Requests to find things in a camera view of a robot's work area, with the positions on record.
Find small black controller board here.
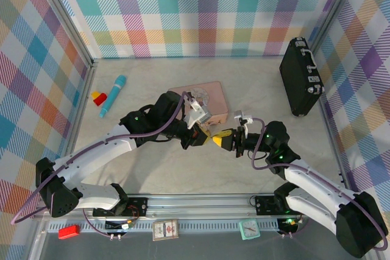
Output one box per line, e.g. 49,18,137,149
105,217,138,232
277,216,304,233

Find teal toy microphone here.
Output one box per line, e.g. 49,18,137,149
98,74,128,118

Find aluminium frame rail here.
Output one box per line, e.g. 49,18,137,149
27,61,98,260
312,49,354,192

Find long red toy brick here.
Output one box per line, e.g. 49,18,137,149
58,225,81,239

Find black ribbed carry case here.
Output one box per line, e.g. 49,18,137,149
279,37,325,118

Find pink flat box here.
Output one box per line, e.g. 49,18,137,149
167,81,230,125

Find aluminium frame post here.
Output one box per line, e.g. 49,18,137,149
29,0,99,71
308,0,366,60

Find small red toy brick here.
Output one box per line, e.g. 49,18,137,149
93,93,108,107

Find perforated grey cable tray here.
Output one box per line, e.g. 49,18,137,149
47,219,280,234

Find teal alarm clock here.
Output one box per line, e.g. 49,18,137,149
238,219,262,241

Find short purple cable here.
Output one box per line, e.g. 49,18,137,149
83,211,115,238

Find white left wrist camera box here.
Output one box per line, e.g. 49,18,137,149
183,97,213,130

